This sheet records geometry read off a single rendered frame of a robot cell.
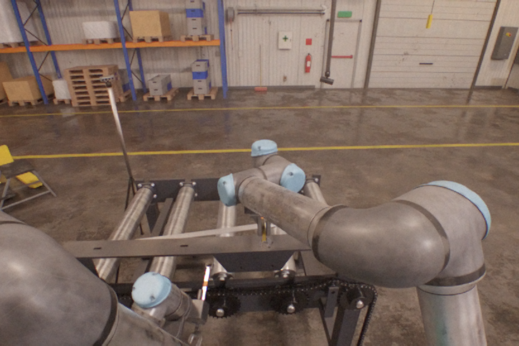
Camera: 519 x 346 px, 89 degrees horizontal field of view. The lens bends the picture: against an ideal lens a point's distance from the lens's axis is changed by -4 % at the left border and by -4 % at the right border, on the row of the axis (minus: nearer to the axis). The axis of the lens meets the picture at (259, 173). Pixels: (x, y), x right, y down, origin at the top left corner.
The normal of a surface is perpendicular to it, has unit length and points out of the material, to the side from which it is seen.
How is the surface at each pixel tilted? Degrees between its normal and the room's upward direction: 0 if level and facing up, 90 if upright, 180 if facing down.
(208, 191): 90
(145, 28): 90
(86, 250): 0
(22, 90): 90
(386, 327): 0
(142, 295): 25
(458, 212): 36
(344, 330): 90
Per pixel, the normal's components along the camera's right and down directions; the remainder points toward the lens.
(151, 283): -0.18, -0.63
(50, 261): 0.71, -0.68
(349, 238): -0.54, -0.31
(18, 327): 0.44, 0.13
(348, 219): -0.40, -0.79
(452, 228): 0.37, -0.32
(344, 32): 0.06, 0.47
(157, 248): 0.00, -0.88
